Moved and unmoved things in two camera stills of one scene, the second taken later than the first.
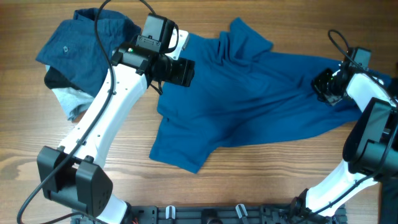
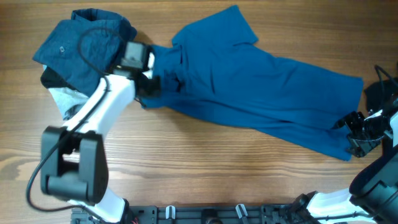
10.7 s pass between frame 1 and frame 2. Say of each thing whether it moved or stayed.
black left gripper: moved
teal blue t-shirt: moved
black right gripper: moved
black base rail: stayed
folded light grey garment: stayed
